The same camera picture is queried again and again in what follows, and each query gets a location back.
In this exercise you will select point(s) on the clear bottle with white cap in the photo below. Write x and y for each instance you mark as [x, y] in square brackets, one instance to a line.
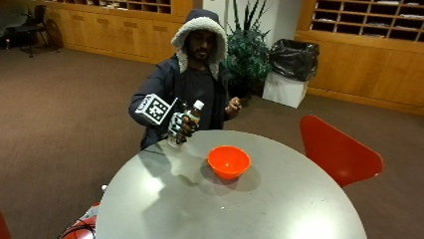
[193, 114]

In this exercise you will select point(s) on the white marker cube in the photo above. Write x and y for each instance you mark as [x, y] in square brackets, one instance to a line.
[154, 109]

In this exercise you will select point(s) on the the person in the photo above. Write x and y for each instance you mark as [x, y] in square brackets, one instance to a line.
[194, 83]

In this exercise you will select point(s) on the orange plastic bowl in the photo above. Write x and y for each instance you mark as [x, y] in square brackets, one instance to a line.
[229, 161]

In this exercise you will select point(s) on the green potted plant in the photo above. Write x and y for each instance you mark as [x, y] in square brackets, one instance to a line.
[247, 56]

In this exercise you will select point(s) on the white bin with black bag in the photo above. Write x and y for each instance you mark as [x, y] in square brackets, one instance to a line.
[288, 73]

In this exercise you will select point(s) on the wooden pigeonhole cabinet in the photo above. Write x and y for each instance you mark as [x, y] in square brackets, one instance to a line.
[365, 49]
[114, 26]

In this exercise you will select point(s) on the red and white bag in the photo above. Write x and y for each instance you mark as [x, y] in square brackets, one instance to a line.
[81, 225]

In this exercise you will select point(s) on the red chair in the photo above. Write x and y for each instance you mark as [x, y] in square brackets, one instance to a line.
[335, 152]

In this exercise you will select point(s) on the black chair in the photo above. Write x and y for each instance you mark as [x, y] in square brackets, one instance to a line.
[33, 28]

